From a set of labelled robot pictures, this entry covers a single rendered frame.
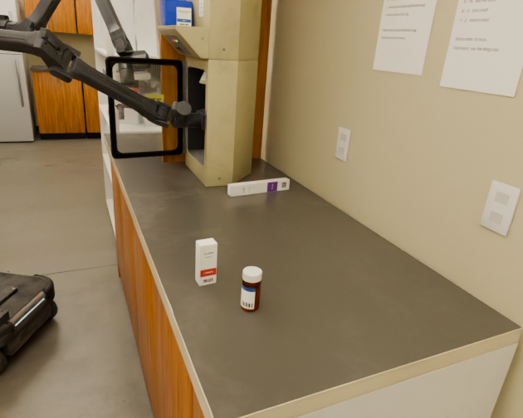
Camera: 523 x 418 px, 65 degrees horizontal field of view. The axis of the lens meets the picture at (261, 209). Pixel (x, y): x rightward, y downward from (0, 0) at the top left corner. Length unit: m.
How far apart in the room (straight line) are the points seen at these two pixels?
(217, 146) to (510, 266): 1.03
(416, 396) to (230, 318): 0.40
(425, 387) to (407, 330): 0.11
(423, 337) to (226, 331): 0.40
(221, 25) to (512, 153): 0.99
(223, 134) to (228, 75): 0.22
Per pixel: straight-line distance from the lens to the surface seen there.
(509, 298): 1.12
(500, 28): 1.12
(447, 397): 1.03
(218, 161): 1.60
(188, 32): 1.50
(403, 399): 0.92
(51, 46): 1.53
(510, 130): 1.07
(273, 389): 0.74
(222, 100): 1.55
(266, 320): 0.88
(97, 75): 1.57
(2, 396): 2.21
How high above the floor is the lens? 1.47
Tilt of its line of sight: 22 degrees down
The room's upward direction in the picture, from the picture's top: 4 degrees clockwise
